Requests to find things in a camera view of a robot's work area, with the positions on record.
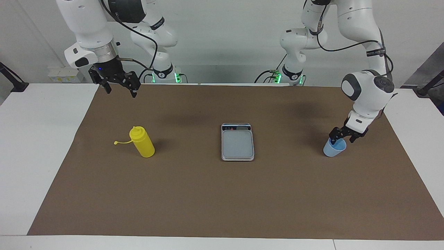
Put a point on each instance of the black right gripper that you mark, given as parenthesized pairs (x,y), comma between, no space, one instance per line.
(109,71)

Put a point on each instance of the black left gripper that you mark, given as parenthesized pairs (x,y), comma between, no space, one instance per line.
(352,129)

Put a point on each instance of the light blue plastic cup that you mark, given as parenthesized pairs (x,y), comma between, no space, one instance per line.
(333,150)

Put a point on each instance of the yellow squeeze bottle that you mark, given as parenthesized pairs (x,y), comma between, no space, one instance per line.
(144,144)

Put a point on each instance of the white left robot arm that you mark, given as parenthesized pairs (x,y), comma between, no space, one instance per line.
(364,93)

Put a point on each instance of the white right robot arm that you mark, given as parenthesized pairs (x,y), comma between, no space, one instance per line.
(88,27)

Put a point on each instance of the silver digital kitchen scale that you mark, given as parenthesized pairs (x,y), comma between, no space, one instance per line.
(237,144)

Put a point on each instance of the black clamp stand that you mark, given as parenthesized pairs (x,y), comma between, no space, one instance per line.
(14,81)
(430,85)

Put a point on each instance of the brown paper table mat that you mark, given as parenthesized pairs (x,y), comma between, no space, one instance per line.
(222,194)

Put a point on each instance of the white wall socket box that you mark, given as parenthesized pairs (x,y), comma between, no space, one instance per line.
(64,75)

